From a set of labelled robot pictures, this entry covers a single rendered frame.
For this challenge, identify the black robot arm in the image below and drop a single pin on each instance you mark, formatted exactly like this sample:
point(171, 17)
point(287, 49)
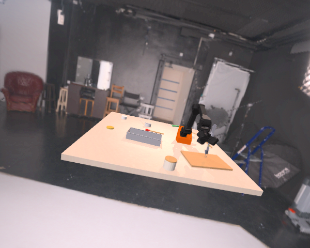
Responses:
point(201, 126)

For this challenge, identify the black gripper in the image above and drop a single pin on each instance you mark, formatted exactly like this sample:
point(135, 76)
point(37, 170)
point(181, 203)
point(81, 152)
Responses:
point(211, 140)

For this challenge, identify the white canister with orange lid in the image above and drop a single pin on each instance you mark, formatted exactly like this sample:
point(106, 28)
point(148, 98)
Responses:
point(170, 163)

